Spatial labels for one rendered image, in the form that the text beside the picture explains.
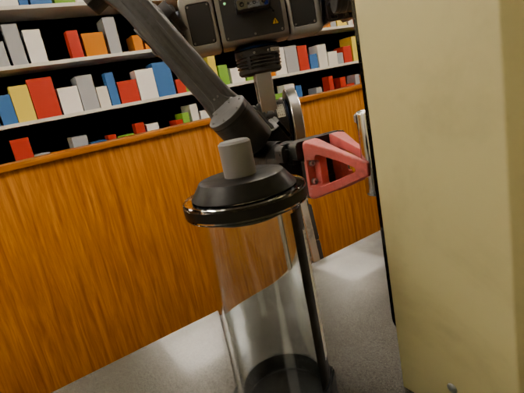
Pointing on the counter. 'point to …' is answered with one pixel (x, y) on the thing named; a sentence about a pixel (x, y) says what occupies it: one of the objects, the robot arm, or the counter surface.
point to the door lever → (365, 149)
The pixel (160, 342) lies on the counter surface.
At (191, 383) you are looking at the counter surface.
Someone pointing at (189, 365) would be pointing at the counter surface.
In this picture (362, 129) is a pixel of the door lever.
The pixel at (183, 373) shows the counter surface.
